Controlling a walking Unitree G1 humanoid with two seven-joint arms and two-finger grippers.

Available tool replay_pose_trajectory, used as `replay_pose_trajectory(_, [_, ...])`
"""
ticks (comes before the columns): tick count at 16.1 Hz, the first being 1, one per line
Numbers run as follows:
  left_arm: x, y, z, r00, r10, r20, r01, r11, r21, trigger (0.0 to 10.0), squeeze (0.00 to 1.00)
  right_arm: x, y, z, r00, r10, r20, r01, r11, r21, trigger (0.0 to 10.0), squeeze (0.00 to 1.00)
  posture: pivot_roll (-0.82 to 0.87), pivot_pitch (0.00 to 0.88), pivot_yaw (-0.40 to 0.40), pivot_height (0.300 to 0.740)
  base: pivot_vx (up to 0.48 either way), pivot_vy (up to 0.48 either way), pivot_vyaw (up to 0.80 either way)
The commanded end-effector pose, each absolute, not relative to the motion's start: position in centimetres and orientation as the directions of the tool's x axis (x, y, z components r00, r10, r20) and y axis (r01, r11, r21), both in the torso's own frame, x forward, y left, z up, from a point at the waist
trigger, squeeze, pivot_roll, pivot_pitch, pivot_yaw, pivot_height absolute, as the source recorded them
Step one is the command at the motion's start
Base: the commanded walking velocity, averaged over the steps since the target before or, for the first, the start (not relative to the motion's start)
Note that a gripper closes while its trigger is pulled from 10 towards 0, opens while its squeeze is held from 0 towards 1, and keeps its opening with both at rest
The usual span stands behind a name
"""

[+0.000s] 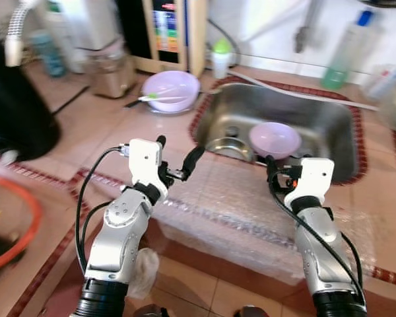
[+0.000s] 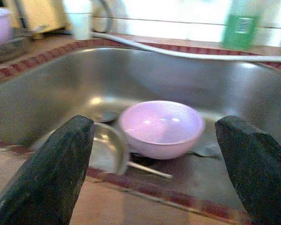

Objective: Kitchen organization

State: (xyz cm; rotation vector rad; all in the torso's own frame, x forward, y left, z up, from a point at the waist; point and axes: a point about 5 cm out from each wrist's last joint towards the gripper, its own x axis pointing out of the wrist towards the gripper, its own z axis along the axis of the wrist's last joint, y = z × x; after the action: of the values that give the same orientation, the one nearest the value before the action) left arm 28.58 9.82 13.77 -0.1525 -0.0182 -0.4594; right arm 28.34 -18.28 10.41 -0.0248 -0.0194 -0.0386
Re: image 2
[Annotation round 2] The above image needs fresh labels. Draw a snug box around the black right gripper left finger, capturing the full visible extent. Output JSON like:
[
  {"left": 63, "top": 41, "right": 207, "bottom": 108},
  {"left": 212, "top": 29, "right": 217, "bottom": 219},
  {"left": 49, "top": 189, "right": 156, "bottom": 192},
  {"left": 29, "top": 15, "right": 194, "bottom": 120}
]
[{"left": 0, "top": 114, "right": 96, "bottom": 225}]

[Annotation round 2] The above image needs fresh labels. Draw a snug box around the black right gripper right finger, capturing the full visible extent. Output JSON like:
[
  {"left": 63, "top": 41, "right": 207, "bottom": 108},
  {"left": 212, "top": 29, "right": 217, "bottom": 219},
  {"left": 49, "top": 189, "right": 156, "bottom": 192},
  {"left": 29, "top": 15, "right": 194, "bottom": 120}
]
[{"left": 215, "top": 115, "right": 281, "bottom": 225}]

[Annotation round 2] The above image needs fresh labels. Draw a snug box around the metal fork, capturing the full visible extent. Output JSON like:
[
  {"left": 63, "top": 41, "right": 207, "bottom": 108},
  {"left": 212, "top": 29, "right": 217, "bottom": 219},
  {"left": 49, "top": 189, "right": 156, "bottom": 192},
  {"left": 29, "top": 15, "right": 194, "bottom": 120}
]
[{"left": 189, "top": 142, "right": 222, "bottom": 159}]

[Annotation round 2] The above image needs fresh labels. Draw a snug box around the metal chopstick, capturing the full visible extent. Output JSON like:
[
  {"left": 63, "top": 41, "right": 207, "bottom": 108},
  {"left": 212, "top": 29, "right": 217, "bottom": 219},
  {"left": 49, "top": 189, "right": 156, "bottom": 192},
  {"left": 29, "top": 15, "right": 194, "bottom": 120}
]
[{"left": 127, "top": 161, "right": 174, "bottom": 179}]

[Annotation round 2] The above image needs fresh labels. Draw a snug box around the stainless steel bowl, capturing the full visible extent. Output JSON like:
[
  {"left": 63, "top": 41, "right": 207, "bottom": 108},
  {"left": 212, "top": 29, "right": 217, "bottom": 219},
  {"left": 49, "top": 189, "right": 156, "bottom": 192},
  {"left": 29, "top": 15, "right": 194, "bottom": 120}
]
[{"left": 0, "top": 35, "right": 38, "bottom": 64}]

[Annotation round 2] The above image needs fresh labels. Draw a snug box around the stainless steel sink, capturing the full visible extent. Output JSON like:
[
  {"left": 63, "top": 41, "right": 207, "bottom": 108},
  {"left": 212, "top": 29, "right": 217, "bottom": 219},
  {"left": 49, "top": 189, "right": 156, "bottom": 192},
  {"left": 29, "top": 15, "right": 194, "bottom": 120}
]
[{"left": 0, "top": 45, "right": 281, "bottom": 218}]

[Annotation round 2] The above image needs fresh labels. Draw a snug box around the green liquid bottle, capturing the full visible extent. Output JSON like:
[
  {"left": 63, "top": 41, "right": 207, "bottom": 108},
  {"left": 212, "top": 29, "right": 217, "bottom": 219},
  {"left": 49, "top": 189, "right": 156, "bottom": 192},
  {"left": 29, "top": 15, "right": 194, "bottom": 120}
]
[{"left": 221, "top": 0, "right": 260, "bottom": 50}]

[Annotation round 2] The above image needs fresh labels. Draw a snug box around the white bottle green cap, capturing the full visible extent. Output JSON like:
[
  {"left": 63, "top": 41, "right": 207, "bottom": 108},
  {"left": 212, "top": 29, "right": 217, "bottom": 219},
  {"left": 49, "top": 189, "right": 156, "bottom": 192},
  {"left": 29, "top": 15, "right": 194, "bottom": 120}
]
[{"left": 69, "top": 13, "right": 93, "bottom": 40}]

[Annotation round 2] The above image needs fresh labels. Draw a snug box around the cream water ionizer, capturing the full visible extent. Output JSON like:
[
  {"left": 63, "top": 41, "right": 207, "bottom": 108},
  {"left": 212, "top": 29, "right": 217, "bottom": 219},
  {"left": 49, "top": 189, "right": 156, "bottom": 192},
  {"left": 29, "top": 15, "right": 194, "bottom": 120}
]
[{"left": 4, "top": 0, "right": 73, "bottom": 39}]

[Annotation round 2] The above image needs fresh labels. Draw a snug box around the grey hose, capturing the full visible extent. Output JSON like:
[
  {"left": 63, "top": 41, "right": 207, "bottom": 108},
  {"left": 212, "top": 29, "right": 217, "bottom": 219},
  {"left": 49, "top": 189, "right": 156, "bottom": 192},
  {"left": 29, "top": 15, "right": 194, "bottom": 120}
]
[{"left": 91, "top": 31, "right": 281, "bottom": 64}]

